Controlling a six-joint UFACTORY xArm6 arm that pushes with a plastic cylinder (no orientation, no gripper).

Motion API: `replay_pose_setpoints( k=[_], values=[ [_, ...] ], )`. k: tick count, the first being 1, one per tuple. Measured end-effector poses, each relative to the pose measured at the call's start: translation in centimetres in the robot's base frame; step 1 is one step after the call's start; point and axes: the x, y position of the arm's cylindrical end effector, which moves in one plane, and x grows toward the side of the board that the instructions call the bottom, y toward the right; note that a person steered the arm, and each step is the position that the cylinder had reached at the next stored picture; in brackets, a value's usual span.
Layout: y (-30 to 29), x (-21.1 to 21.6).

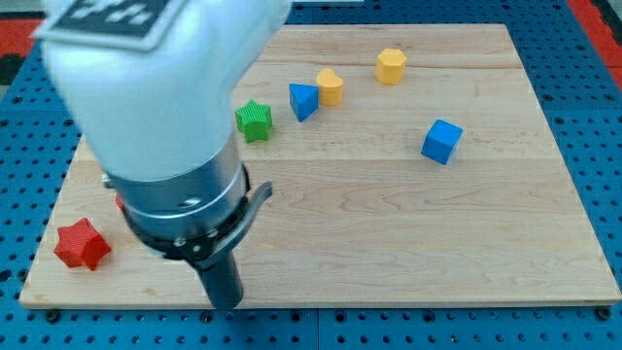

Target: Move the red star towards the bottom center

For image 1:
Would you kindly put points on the wooden board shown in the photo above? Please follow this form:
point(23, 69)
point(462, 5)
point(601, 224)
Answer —
point(359, 218)

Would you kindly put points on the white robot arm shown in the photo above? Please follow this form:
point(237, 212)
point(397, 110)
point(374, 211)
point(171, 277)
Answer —
point(149, 85)

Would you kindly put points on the yellow hexagon block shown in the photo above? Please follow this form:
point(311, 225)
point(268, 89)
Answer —
point(390, 66)

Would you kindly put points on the yellow heart block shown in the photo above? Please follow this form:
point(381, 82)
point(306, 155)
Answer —
point(330, 87)

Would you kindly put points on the small red block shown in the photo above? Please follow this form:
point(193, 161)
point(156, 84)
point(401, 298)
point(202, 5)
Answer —
point(119, 202)

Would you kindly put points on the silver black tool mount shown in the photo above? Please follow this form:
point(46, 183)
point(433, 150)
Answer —
point(199, 216)

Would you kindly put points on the blue triangle block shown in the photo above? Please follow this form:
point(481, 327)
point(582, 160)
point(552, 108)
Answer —
point(304, 100)

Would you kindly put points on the blue cube block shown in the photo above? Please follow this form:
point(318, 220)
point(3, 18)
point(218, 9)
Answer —
point(441, 140)

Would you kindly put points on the red star block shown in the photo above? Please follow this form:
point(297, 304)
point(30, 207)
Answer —
point(81, 245)

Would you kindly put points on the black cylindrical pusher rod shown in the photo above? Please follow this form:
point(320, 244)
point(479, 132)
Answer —
point(222, 283)

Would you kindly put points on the green star block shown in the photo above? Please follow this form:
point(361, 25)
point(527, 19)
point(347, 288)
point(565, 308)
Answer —
point(254, 121)

